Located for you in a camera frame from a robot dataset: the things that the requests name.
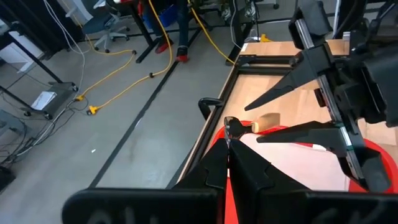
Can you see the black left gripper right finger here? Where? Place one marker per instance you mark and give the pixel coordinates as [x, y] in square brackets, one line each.
[248, 177]

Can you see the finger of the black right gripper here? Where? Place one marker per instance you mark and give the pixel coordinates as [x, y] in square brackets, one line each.
[311, 133]
[298, 74]

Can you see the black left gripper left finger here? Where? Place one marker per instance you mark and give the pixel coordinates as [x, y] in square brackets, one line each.
[214, 174]

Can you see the beige cloth napkin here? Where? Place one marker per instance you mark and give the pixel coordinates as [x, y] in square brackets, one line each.
[295, 168]

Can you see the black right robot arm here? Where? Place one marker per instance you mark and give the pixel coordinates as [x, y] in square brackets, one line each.
[379, 25]

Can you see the red plastic tray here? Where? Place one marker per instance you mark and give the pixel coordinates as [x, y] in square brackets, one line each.
[230, 205]

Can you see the black desk leg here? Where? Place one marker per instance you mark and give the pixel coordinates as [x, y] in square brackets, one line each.
[143, 28]
[237, 28]

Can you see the person's foot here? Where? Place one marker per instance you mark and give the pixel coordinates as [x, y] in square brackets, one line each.
[163, 47]
[182, 57]

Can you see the person's leg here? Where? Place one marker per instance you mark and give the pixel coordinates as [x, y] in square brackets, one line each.
[183, 25]

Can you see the blue plastic bin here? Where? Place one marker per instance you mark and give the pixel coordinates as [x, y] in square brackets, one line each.
[168, 15]

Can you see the black low rolling cart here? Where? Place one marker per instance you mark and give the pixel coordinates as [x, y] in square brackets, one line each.
[62, 99]

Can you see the white paper on cart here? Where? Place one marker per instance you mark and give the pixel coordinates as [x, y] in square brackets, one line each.
[43, 100]

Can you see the grey office chair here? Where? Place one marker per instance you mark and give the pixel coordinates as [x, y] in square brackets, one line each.
[99, 26]

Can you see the white box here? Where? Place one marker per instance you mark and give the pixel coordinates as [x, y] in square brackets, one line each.
[12, 56]

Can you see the black frame clamp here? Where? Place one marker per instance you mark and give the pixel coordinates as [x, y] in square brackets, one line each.
[202, 107]

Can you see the black desk frame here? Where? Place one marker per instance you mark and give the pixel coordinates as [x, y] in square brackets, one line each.
[34, 57]

